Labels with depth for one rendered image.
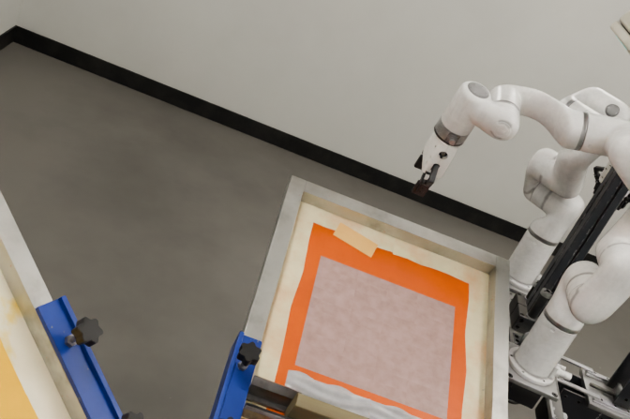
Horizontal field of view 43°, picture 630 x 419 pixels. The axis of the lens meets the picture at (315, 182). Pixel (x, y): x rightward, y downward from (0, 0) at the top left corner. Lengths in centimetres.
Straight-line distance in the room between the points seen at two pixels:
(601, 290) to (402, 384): 48
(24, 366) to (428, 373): 86
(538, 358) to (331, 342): 55
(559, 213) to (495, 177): 313
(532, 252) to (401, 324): 67
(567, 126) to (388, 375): 65
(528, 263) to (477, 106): 77
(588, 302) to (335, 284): 56
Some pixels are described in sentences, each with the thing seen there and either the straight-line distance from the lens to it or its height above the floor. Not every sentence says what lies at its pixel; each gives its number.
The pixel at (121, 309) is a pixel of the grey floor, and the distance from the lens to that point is 349.
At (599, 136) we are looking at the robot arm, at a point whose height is 174.
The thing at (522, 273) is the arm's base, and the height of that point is 118.
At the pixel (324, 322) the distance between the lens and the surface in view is 176.
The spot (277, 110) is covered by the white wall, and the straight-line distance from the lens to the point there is 524.
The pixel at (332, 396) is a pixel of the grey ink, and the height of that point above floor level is 114.
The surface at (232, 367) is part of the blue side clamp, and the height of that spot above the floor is 117.
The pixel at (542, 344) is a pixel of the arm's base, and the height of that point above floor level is 123.
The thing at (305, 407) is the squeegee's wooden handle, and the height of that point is 120.
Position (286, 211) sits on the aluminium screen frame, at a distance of 186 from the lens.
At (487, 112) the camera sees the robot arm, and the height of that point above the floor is 169.
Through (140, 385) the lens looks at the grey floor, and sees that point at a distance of 319.
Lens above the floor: 217
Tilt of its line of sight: 25 degrees down
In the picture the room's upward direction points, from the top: 24 degrees clockwise
